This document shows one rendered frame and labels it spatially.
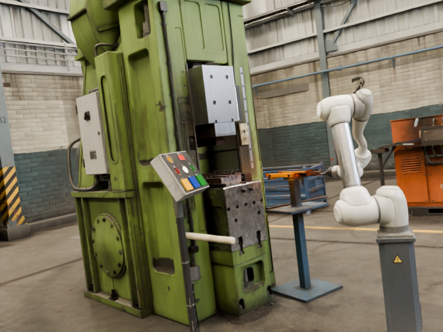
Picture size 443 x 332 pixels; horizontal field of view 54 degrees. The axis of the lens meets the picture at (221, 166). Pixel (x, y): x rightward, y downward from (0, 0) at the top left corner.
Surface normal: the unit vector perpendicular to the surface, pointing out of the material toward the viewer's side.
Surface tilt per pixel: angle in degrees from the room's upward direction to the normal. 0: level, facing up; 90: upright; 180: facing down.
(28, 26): 90
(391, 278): 90
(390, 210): 90
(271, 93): 90
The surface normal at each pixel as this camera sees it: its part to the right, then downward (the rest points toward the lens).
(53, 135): 0.76, -0.13
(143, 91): -0.73, 0.11
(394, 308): -0.33, 0.09
